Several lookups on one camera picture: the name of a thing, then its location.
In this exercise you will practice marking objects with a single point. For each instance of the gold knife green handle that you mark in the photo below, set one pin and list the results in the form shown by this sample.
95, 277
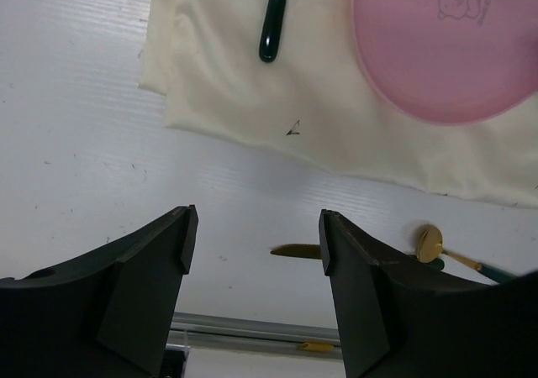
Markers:
302, 251

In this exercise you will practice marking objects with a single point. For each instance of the aluminium front rail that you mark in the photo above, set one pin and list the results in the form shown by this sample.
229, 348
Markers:
189, 331

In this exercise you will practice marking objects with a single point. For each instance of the small yellow tube piece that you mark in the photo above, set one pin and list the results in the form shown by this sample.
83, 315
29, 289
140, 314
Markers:
316, 347

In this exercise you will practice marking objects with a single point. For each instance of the gold spoon green handle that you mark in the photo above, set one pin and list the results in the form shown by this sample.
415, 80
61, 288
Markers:
430, 247

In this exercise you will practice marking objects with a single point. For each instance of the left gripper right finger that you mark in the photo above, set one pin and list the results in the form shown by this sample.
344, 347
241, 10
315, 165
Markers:
397, 317

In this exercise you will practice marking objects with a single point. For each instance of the cream cloth napkin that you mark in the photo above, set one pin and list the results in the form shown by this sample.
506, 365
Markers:
314, 103

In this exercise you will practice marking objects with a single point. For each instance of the gold fork green handle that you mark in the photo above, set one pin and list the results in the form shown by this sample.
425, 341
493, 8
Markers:
271, 30

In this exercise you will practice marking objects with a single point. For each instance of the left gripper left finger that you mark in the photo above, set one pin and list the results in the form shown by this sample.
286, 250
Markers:
106, 313

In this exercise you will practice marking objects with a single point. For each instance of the pink plate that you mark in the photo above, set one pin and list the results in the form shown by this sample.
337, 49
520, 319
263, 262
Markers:
448, 61

